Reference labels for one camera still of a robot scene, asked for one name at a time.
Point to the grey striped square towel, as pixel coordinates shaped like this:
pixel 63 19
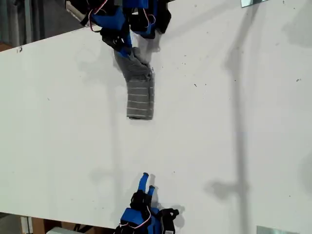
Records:
pixel 140 97

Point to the white container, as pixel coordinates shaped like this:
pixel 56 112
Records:
pixel 59 231

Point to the white table leg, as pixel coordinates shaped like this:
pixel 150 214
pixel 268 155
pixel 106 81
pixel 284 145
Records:
pixel 25 225

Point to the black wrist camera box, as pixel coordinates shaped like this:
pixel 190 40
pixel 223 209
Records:
pixel 168 221
pixel 164 20

